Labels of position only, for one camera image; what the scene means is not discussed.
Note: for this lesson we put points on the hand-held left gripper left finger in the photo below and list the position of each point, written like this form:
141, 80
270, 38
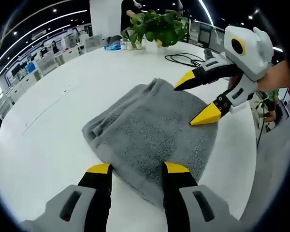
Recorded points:
94, 193

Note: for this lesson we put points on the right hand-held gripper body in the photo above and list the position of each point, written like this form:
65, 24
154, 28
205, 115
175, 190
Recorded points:
253, 55

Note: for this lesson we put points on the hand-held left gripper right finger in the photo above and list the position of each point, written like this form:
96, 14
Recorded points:
178, 193

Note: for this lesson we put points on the grey towel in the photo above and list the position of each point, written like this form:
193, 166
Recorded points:
149, 135

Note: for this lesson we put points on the person's right hand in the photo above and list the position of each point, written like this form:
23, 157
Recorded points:
278, 77

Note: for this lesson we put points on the potted green plant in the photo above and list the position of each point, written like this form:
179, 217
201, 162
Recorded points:
159, 26

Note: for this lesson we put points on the person's grey shirt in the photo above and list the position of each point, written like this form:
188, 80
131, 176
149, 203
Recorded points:
268, 181

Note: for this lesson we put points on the blue packet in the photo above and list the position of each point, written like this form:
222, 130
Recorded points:
113, 47

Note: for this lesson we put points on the dark grey bag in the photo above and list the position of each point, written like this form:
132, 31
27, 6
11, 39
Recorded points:
114, 39

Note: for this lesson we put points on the white mesh chair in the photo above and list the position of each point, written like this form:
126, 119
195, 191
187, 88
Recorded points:
93, 43

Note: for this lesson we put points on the blue container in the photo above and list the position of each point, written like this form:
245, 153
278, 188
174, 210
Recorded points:
31, 67

